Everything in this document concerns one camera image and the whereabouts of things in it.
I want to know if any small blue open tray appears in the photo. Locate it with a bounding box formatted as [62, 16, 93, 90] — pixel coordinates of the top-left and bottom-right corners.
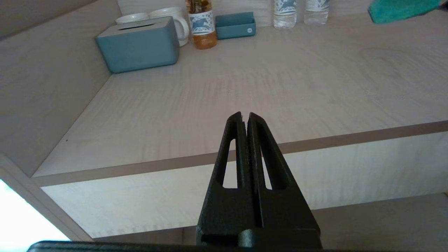
[215, 12, 256, 40]

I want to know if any white low cup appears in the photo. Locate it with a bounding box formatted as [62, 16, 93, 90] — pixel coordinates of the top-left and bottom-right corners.
[115, 13, 150, 25]

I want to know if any grey-blue tissue box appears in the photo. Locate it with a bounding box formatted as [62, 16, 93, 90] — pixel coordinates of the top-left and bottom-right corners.
[95, 16, 180, 74]

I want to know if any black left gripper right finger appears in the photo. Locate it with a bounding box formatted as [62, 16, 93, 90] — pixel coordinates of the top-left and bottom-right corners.
[247, 112, 322, 231]

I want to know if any clear water bottle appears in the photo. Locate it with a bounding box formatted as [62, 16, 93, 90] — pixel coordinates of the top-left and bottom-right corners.
[304, 0, 330, 25]
[273, 0, 297, 29]

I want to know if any small amber tea bottle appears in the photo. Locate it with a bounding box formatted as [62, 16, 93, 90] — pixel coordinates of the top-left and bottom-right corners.
[185, 0, 217, 50]

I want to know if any teal fluffy cloth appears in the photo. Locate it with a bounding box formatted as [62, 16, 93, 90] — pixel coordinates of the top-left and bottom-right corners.
[367, 0, 442, 24]

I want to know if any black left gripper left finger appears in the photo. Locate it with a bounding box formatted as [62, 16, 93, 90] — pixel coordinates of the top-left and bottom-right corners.
[196, 112, 262, 245]

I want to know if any white mug with handle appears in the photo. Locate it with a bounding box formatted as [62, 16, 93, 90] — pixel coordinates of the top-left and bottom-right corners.
[149, 7, 190, 47]

